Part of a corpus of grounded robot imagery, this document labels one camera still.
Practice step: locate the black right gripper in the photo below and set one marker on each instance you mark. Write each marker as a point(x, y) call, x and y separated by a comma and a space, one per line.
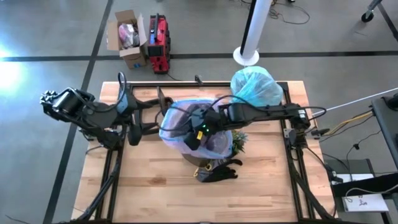
point(205, 123)

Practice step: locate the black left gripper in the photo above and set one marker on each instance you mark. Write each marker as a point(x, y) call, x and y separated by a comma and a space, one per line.
point(130, 107)

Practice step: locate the pink plastic bag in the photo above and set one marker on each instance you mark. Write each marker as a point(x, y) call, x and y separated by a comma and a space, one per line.
point(174, 124)

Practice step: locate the black trash bin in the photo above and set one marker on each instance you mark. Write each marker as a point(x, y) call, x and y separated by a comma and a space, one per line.
point(197, 161)

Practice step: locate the blue trash bag liner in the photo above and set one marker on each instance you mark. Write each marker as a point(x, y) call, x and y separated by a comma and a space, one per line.
point(256, 87)

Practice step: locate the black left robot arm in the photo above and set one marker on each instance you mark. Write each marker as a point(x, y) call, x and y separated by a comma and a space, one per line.
point(90, 116)

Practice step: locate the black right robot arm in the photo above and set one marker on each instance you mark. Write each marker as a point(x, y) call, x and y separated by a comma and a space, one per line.
point(267, 113)

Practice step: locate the pink bag in box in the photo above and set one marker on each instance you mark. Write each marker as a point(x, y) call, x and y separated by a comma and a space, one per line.
point(126, 34)

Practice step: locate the yellow tag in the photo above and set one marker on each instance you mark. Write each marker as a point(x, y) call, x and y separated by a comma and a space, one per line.
point(199, 134)

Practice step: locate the green artificial succulent plant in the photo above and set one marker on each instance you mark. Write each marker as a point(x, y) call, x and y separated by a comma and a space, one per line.
point(239, 141)

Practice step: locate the open cardboard box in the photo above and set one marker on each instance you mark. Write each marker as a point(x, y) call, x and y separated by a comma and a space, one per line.
point(133, 59)

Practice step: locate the red tool case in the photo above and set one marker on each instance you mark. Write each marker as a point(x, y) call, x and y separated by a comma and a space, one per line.
point(160, 56)

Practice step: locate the white pole with round base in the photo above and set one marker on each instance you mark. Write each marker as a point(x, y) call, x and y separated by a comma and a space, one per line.
point(256, 25)

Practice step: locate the black side desk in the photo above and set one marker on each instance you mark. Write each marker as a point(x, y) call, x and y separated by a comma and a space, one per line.
point(385, 124)

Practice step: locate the white paper sheet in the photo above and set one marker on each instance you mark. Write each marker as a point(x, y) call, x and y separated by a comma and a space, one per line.
point(367, 203)

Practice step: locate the black caster wheel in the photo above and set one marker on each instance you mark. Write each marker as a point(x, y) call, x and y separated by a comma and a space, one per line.
point(367, 16)

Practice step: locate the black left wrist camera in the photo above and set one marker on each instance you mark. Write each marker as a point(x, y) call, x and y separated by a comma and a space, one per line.
point(135, 135)

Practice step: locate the black frame clamp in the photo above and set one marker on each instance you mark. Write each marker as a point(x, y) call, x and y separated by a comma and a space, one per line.
point(198, 80)

